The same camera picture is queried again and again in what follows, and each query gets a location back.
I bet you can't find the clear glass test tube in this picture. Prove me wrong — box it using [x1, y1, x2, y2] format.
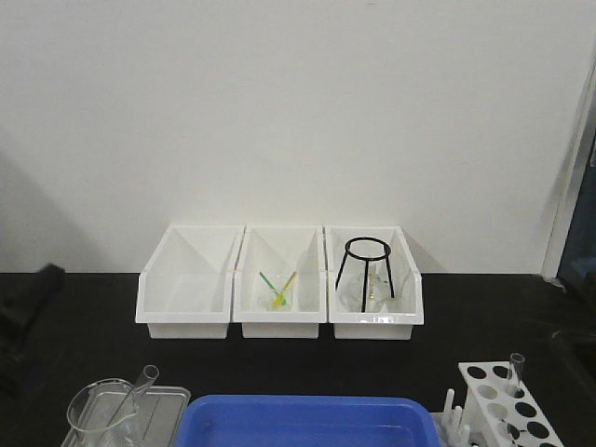
[99, 364, 160, 446]

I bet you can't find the test tube in rack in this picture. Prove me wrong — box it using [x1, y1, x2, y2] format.
[508, 352, 525, 398]

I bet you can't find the white test tube rack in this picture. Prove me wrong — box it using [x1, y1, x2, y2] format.
[433, 361, 563, 446]

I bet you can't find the grey pegboard drying rack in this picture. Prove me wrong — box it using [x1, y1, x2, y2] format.
[541, 67, 595, 301]

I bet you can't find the middle white storage bin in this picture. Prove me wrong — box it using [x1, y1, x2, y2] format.
[232, 225, 327, 339]

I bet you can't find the white storage bin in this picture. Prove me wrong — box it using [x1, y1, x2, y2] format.
[324, 225, 425, 340]
[135, 224, 245, 339]
[232, 225, 327, 339]

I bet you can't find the green plastic spatula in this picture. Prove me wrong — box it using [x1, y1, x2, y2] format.
[259, 272, 285, 307]

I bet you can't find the small clear cup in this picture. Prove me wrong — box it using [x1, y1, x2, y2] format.
[269, 289, 293, 311]

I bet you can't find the yellow plastic spatula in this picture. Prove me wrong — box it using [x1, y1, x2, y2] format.
[281, 271, 297, 291]

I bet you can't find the clear glass flask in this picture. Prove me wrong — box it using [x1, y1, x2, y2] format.
[339, 273, 391, 313]

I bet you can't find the left white storage bin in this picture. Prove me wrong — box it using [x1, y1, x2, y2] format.
[135, 224, 245, 339]

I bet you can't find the right white storage bin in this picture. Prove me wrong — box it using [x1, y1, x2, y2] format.
[324, 225, 425, 340]

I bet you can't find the blue plastic tray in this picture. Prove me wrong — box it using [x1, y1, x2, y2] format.
[175, 395, 440, 446]

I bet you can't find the clear glass beaker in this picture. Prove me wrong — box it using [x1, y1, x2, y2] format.
[66, 378, 141, 446]

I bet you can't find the black wire tripod stand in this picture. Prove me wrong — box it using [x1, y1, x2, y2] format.
[334, 236, 396, 298]

